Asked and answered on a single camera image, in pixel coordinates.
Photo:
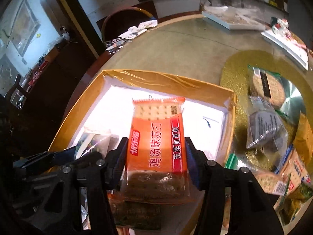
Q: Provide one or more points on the mustard yellow snack pack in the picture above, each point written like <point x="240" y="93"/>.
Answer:
<point x="303" y="139"/>

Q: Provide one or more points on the white flat foam box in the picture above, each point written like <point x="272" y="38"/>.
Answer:
<point x="294" y="49"/>

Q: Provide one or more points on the silver turntable centre disc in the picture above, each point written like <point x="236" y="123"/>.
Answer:
<point x="293" y="105"/>

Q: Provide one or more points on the orange soda cracker pack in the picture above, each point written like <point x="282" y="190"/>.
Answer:
<point x="156" y="169"/>

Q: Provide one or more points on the clear plastic cake box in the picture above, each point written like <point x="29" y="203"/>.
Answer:
<point x="236" y="14"/>

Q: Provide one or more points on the gold cardboard tray box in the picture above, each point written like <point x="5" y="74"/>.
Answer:
<point x="106" y="107"/>

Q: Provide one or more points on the dark transparent snack bag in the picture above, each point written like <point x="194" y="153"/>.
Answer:
<point x="265" y="128"/>

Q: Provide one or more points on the round-back wooden chair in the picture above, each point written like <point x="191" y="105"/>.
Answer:
<point x="118" y="22"/>

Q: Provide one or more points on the white foil sachet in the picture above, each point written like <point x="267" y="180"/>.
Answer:
<point x="91" y="142"/>

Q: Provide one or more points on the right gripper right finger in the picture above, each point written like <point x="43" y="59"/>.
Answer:
<point x="207" y="176"/>

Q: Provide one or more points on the blue white cracker pack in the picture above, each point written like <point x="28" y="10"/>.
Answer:
<point x="291" y="165"/>

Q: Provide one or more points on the green round cracker pack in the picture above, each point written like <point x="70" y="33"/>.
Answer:
<point x="267" y="85"/>

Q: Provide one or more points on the gold round turntable mat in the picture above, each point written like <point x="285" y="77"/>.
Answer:
<point x="235" y="77"/>

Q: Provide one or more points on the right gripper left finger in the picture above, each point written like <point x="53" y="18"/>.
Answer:
<point x="103" y="176"/>

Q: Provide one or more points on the green seaweed snack bag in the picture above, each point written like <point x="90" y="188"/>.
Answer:
<point x="287" y="207"/>

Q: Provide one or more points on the framed wall picture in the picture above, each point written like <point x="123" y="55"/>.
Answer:
<point x="24" y="27"/>

